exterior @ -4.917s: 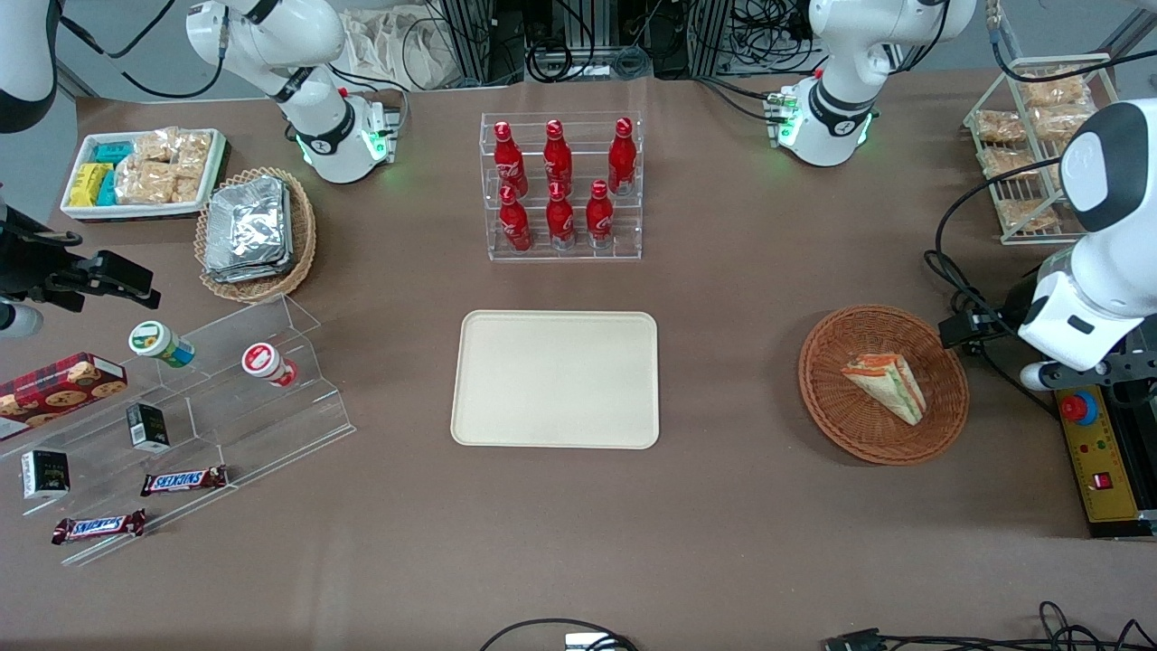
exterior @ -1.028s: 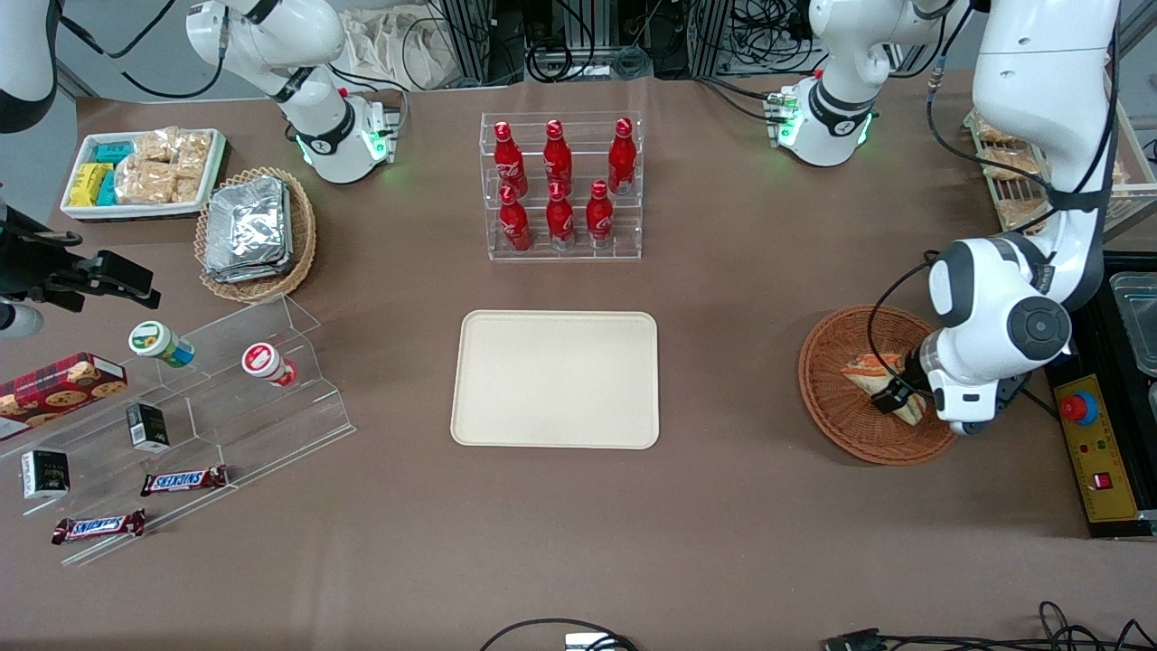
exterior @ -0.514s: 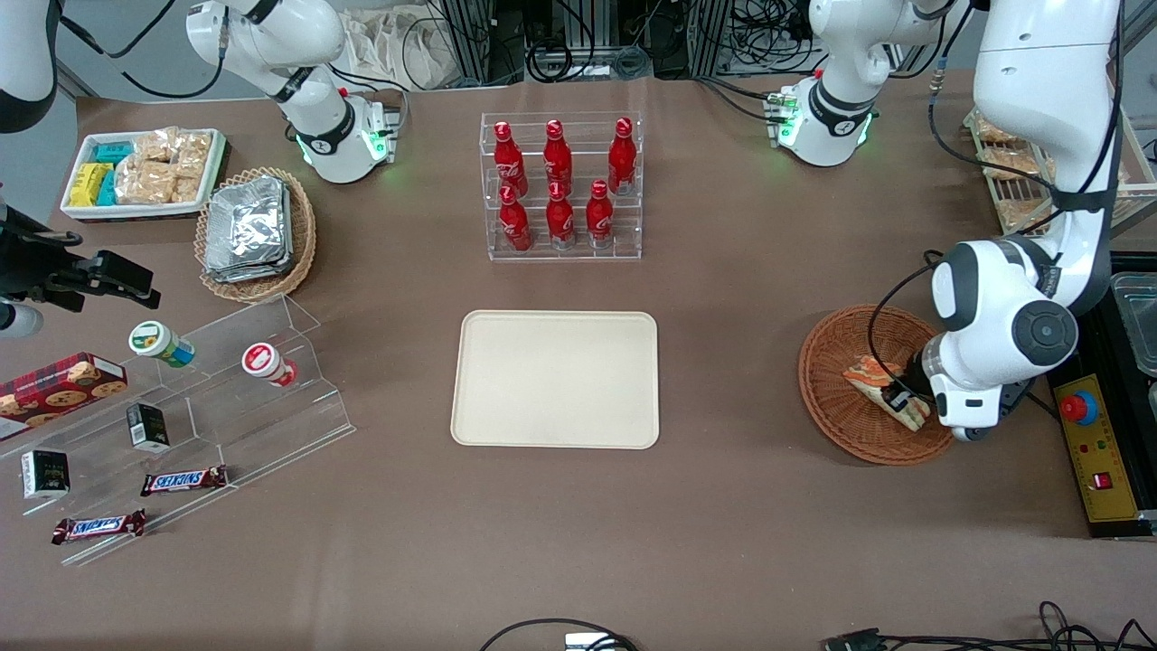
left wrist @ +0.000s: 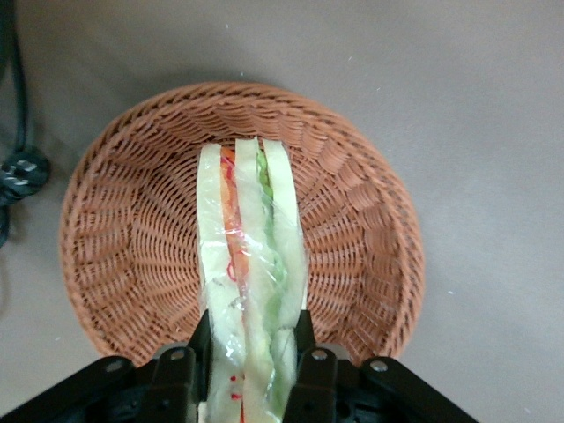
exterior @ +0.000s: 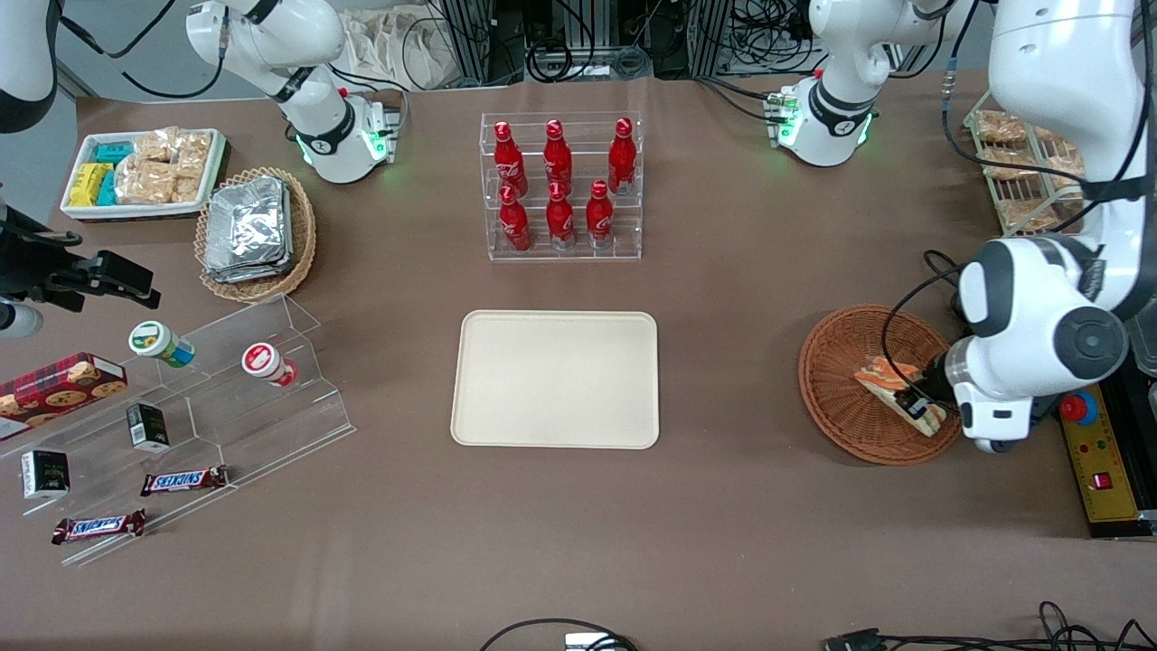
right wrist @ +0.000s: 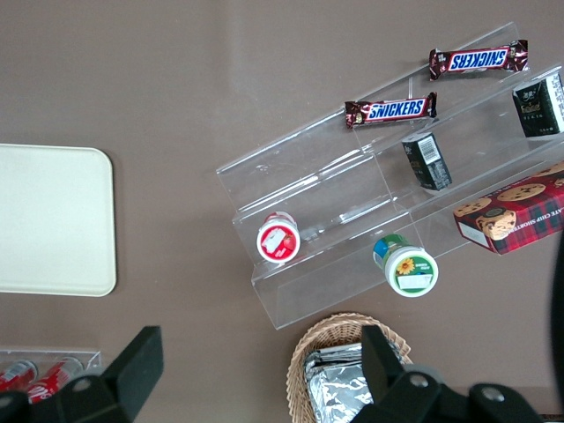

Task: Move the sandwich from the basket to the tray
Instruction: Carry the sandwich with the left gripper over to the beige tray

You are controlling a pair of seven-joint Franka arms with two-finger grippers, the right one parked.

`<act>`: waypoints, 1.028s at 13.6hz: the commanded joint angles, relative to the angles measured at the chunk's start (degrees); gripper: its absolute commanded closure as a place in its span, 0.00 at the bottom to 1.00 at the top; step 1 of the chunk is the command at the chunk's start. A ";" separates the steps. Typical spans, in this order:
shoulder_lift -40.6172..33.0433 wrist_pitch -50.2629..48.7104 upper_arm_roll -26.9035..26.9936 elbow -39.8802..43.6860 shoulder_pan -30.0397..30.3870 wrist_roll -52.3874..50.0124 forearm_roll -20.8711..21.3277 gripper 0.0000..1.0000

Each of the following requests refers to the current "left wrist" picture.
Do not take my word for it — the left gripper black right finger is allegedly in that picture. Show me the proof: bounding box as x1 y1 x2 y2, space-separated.
284 308 341 423

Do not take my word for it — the thick black cable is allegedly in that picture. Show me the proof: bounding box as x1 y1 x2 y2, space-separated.
0 0 52 250

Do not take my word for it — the triangle sandwich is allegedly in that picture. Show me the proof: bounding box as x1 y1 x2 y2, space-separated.
195 136 310 423

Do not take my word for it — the brown round wicker basket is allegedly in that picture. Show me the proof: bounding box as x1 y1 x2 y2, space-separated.
58 81 427 369

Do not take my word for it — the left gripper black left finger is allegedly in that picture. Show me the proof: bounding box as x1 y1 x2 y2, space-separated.
145 309 213 423

